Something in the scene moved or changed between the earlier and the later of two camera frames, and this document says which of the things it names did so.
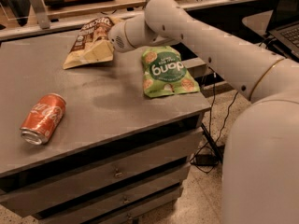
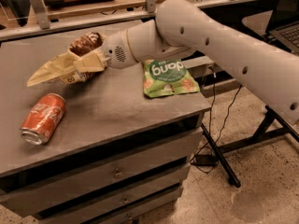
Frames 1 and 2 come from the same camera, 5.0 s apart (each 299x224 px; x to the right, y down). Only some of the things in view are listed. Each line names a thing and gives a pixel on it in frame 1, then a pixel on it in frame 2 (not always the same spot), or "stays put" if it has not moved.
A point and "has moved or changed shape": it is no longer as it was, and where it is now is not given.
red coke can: (43, 119) stays put
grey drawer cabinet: (116, 155) stays put
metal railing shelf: (30, 12) stays put
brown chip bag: (92, 44) has moved or changed shape
